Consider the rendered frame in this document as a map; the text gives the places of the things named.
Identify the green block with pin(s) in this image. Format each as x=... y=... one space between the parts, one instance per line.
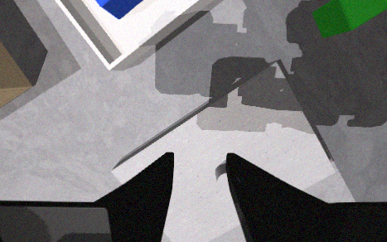
x=338 y=16

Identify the white open-top tray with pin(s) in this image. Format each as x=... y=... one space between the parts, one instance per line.
x=135 y=33

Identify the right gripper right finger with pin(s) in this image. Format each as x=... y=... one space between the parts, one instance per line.
x=271 y=210

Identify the blue block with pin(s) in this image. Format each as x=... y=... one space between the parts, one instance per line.
x=118 y=8

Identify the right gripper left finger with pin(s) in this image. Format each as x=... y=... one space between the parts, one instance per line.
x=147 y=196

